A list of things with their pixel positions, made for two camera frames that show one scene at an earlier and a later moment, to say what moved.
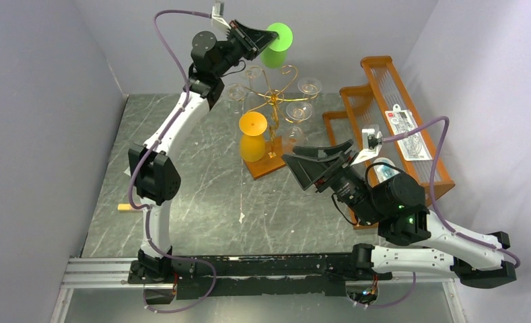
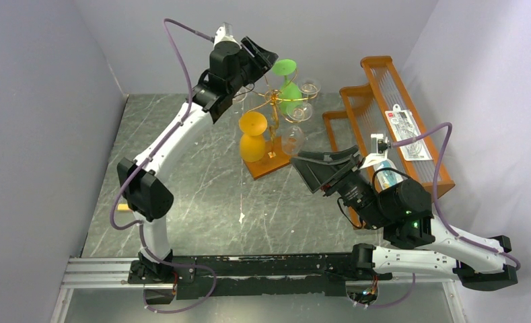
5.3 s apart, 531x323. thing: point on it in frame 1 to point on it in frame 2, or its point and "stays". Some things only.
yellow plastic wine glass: x=253 y=126 stays
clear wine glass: x=236 y=94 stays
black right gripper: x=326 y=171 stays
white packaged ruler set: x=414 y=147 stays
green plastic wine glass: x=274 y=56 to x=290 y=94
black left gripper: x=255 y=42 to x=266 y=60
